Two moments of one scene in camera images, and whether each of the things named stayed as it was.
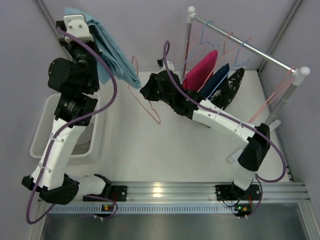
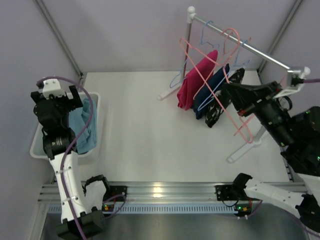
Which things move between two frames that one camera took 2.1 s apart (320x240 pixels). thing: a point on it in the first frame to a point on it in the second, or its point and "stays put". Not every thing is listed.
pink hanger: [223, 55] to [221, 63]
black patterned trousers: [223, 97] stays put
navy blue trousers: [214, 82] stays put
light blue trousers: [123, 70] to [79, 120]
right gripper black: [152, 85] to [244, 104]
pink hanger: [129, 85] to [248, 136]
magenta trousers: [197, 76] stays put
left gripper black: [81, 46] to [73, 95]
